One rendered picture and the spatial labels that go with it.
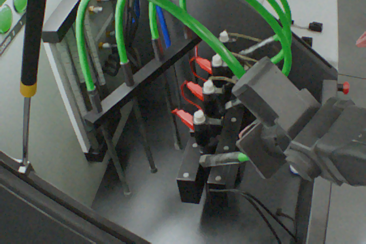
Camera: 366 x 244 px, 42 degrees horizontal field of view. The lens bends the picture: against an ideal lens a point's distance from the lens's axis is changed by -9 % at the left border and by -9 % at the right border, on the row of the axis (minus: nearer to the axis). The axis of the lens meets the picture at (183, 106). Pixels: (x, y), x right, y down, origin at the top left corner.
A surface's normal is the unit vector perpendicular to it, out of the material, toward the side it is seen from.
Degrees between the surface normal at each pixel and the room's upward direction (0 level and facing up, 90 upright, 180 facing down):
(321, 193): 0
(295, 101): 49
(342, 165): 101
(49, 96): 90
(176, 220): 0
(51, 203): 43
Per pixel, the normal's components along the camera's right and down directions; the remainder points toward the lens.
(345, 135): -0.67, -0.69
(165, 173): -0.14, -0.72
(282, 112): 0.07, -0.06
